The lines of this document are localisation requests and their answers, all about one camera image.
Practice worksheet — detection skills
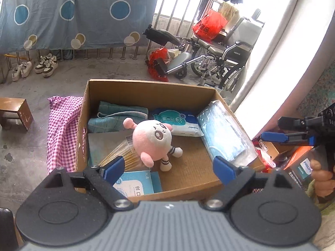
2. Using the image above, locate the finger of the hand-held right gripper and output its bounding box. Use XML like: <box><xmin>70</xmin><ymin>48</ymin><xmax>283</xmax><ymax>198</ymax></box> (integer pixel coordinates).
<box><xmin>278</xmin><ymin>116</ymin><xmax>318</xmax><ymax>131</ymax></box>
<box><xmin>260</xmin><ymin>131</ymin><xmax>314</xmax><ymax>146</ymax></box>

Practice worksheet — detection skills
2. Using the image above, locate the small brown box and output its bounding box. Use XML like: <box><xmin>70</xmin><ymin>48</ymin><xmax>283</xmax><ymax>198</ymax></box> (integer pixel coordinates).
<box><xmin>262</xmin><ymin>141</ymin><xmax>280</xmax><ymax>160</ymax></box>

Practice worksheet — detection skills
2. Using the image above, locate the black and orange box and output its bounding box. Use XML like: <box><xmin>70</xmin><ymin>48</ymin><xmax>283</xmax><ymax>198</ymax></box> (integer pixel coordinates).
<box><xmin>283</xmin><ymin>146</ymin><xmax>327</xmax><ymax>191</ymax></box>

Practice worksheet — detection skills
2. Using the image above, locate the teal checked towel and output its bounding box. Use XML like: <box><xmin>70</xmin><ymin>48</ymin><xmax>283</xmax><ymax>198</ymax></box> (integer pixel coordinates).
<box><xmin>88</xmin><ymin>101</ymin><xmax>149</xmax><ymax>134</ymax></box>

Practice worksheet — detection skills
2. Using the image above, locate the pink plush toy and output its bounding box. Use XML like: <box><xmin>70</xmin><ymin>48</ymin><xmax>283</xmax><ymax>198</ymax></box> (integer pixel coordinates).
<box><xmin>123</xmin><ymin>118</ymin><xmax>184</xmax><ymax>172</ymax></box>

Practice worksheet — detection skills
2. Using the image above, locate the yellow hanging cloth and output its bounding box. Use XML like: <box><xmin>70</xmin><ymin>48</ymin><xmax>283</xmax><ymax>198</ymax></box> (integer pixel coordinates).
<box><xmin>218</xmin><ymin>2</ymin><xmax>240</xmax><ymax>25</ymax></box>

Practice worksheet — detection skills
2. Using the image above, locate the brown cardboard box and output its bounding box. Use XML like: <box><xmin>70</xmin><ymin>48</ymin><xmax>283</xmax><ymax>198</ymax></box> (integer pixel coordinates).
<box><xmin>75</xmin><ymin>79</ymin><xmax>265</xmax><ymax>203</ymax></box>

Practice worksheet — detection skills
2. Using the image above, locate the black object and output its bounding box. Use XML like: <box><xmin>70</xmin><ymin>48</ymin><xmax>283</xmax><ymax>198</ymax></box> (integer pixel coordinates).
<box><xmin>0</xmin><ymin>208</ymin><xmax>19</xmax><ymax>251</ymax></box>

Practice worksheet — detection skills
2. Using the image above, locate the brown wooden stool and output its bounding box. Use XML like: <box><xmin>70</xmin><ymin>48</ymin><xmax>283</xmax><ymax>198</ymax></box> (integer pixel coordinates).
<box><xmin>0</xmin><ymin>97</ymin><xmax>34</xmax><ymax>133</ymax></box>

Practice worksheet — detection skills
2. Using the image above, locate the person's right hand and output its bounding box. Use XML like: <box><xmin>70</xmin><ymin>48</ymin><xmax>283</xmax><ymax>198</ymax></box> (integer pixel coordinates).
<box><xmin>311</xmin><ymin>159</ymin><xmax>335</xmax><ymax>198</ymax></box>

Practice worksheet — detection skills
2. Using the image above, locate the red packet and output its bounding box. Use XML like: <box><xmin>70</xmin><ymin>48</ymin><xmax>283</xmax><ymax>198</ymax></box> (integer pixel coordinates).
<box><xmin>255</xmin><ymin>148</ymin><xmax>276</xmax><ymax>168</ymax></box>

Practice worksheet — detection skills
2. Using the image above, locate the large red plastic bag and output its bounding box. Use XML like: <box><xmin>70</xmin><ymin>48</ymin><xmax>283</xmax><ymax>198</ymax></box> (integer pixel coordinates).
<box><xmin>192</xmin><ymin>10</ymin><xmax>229</xmax><ymax>41</ymax></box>

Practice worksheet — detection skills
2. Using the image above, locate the dark and white sneaker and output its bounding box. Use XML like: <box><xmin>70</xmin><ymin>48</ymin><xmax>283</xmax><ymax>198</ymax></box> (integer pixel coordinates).
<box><xmin>43</xmin><ymin>56</ymin><xmax>58</xmax><ymax>77</ymax></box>
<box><xmin>35</xmin><ymin>54</ymin><xmax>53</xmax><ymax>74</ymax></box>

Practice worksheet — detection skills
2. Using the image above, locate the blue hanging sheet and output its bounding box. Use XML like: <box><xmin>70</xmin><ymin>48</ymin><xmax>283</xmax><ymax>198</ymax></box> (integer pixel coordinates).
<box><xmin>0</xmin><ymin>0</ymin><xmax>160</xmax><ymax>51</ymax></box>

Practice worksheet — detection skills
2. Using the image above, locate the white curtain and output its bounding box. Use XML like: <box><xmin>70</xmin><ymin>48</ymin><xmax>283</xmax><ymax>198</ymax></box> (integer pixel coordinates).
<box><xmin>230</xmin><ymin>0</ymin><xmax>335</xmax><ymax>136</ymax></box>

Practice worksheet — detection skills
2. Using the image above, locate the blue bandage box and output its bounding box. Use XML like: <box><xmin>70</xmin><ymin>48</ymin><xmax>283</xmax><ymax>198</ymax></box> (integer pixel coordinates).
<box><xmin>112</xmin><ymin>171</ymin><xmax>163</xmax><ymax>198</ymax></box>

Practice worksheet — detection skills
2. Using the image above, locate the purple checkered cloth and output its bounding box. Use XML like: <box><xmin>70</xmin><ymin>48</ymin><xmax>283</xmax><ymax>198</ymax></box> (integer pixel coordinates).
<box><xmin>48</xmin><ymin>95</ymin><xmax>87</xmax><ymax>173</ymax></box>

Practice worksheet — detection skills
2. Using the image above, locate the patterned fabric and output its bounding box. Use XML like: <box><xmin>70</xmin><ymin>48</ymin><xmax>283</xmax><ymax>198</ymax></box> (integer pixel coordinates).
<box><xmin>297</xmin><ymin>65</ymin><xmax>335</xmax><ymax>118</ymax></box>

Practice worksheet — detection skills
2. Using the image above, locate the blue wet wipes pack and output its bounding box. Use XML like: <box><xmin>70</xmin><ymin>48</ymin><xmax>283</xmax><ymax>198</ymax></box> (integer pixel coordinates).
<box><xmin>152</xmin><ymin>108</ymin><xmax>205</xmax><ymax>137</ymax></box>

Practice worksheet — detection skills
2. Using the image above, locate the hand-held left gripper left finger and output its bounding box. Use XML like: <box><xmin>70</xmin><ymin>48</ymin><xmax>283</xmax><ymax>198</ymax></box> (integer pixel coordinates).
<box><xmin>43</xmin><ymin>155</ymin><xmax>134</xmax><ymax>211</ymax></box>

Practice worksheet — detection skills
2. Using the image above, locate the metal railing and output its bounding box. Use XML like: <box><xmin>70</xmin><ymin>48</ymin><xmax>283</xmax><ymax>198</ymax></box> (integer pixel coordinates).
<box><xmin>0</xmin><ymin>0</ymin><xmax>218</xmax><ymax>84</ymax></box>

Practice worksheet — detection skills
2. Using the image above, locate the silver wheelchair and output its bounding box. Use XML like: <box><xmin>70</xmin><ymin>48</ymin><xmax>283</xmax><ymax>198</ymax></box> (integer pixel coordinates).
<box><xmin>143</xmin><ymin>8</ymin><xmax>263</xmax><ymax>91</ymax></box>

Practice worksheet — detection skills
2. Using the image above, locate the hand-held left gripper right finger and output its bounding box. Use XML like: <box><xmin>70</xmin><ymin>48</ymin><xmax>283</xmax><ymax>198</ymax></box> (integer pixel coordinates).
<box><xmin>205</xmin><ymin>155</ymin><xmax>292</xmax><ymax>211</ymax></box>

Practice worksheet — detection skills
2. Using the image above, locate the blue face masks pack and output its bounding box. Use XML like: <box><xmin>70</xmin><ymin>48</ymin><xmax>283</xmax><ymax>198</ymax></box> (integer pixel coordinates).
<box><xmin>196</xmin><ymin>101</ymin><xmax>258</xmax><ymax>168</ymax></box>

